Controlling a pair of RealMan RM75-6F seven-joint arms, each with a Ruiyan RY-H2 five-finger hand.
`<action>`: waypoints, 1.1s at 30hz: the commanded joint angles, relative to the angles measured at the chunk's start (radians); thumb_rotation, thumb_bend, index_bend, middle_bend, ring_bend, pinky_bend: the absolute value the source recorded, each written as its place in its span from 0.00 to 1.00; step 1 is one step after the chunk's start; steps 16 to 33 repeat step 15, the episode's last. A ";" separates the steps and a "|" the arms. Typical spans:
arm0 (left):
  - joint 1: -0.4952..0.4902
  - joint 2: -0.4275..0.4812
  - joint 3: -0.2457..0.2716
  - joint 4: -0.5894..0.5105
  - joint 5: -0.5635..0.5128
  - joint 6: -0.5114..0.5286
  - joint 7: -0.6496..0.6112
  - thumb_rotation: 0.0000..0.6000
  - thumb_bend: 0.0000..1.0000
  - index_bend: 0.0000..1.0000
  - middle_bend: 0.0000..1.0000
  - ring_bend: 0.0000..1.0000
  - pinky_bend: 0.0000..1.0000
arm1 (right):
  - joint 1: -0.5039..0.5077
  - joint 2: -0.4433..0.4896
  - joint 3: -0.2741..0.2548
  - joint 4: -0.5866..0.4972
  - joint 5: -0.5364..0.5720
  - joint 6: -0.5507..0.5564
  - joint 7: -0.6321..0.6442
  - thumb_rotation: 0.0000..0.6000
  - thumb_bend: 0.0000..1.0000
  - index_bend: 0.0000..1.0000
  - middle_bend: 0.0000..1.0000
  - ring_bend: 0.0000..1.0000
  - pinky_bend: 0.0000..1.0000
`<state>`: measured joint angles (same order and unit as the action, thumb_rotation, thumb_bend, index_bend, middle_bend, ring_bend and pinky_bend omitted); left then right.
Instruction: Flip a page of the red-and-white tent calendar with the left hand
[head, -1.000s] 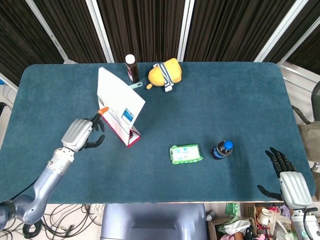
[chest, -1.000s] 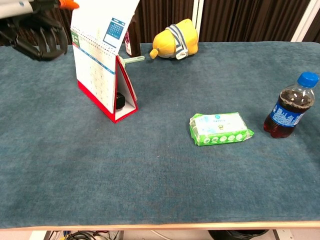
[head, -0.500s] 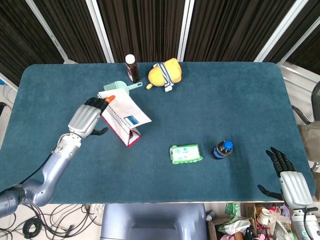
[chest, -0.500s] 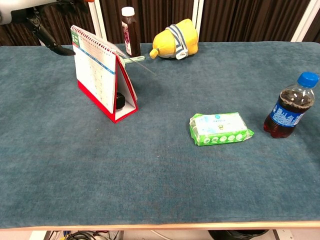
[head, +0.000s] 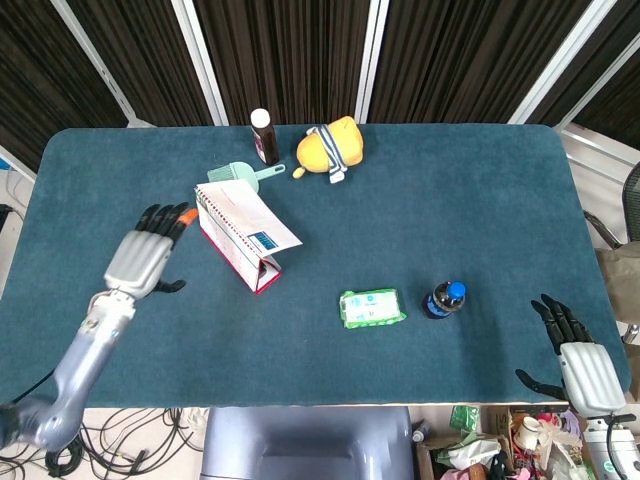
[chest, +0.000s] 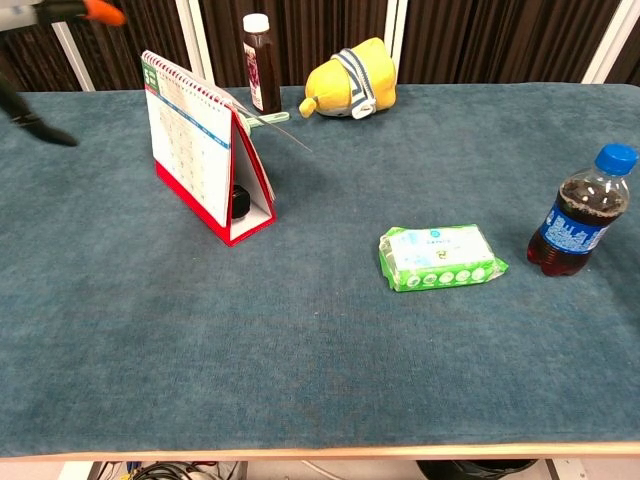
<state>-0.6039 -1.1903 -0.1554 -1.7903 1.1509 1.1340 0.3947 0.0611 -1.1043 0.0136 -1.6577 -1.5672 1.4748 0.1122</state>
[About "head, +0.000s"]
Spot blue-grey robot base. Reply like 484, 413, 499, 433
200, 406, 416, 480

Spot green wet wipes pack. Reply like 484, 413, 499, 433
338, 287, 408, 330

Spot cardboard box of clutter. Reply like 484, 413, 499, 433
414, 404, 596, 480

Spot desk calendar with red base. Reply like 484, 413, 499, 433
193, 180, 304, 296

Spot office chair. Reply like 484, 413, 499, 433
582, 162, 640, 249

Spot yellow plush toy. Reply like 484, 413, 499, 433
292, 115, 365, 185

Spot white folding screen frame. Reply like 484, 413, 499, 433
49, 0, 640, 131

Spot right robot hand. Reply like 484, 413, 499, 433
515, 293, 627, 417

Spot dark bottle with blue cap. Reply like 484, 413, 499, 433
424, 280, 468, 320

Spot brown bottle with white cap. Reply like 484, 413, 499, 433
249, 108, 281, 167

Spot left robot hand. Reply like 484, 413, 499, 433
103, 202, 200, 300

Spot black floor cables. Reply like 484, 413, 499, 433
0, 407, 201, 480

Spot green hand brush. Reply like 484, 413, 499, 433
206, 160, 287, 194

